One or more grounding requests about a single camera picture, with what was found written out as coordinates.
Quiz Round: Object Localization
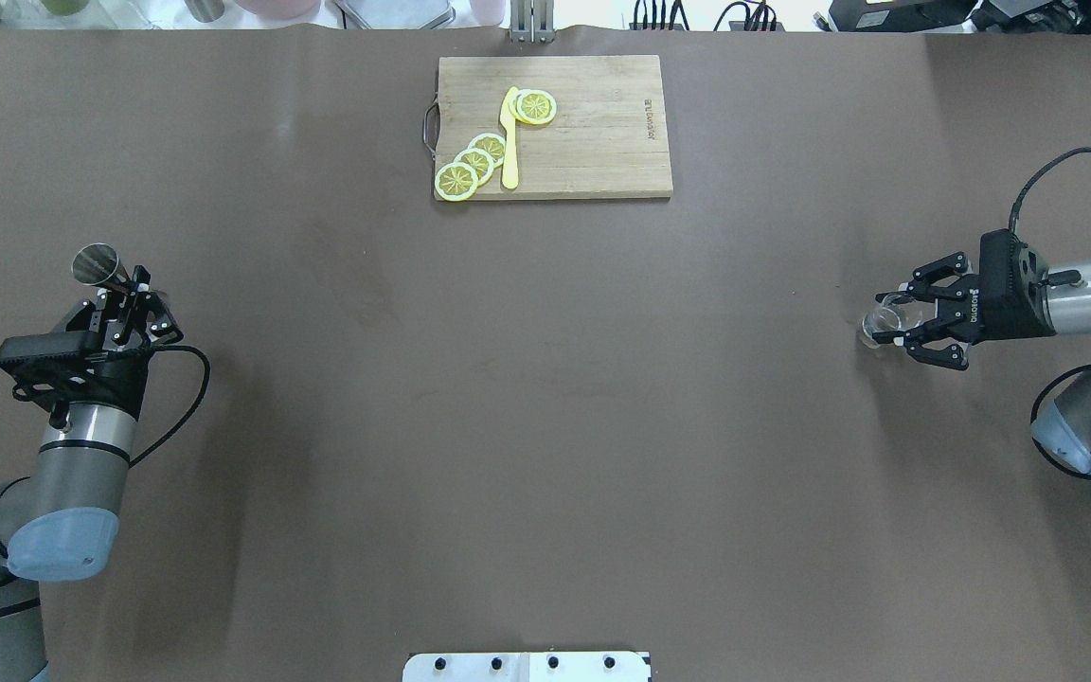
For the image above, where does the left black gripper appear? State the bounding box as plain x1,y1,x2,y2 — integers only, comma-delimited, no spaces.
29,266,183,418

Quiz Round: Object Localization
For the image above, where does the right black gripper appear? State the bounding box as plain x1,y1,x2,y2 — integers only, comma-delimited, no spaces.
896,229,1056,371

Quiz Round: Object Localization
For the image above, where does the steel double jigger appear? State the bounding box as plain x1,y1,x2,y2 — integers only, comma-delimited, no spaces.
72,242,133,291

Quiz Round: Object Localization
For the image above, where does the clear glass cup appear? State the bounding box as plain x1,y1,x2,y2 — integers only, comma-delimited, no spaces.
861,294,915,349

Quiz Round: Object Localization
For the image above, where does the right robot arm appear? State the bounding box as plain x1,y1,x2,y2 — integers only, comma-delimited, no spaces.
870,230,1091,482

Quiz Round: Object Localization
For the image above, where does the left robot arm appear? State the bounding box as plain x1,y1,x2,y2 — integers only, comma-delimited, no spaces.
0,264,183,681

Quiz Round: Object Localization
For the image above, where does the lemon slice lower row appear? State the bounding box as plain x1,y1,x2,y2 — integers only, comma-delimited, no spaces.
434,161,481,202

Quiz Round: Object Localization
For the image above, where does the lemon slice row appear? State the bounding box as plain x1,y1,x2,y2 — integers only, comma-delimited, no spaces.
468,133,507,168
454,147,499,187
434,161,481,202

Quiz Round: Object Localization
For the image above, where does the wooden cutting board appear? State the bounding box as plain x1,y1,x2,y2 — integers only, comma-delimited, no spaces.
434,55,672,200

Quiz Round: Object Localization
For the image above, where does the white digital scale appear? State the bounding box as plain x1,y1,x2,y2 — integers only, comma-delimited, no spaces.
333,1,457,29

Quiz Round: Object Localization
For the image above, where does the lemon slice middle row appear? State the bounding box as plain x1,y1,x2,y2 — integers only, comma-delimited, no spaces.
454,147,499,187

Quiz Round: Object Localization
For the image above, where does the lemon slice upper row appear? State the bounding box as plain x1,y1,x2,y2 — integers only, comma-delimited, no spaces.
468,133,507,168

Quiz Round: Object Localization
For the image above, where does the yellow plastic knife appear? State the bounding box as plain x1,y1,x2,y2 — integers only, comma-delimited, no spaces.
497,86,520,190

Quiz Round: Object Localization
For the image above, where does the lemon slice far end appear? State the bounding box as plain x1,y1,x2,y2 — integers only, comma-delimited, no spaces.
511,89,559,125

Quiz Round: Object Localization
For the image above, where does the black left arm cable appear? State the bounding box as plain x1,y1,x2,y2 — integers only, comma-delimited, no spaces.
0,345,212,682

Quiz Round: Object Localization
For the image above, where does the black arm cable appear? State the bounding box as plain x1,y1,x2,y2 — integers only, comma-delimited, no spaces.
1010,147,1091,479
0,345,212,682

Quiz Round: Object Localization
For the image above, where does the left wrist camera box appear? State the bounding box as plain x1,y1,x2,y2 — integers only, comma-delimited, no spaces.
0,330,101,374

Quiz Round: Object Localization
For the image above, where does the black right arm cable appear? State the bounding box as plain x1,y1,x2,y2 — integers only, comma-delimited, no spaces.
1010,147,1091,479

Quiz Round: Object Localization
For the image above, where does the aluminium frame post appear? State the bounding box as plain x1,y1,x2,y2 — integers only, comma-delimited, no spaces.
508,0,558,44

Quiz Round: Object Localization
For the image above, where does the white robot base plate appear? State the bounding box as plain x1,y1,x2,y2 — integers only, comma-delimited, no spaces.
401,651,654,681

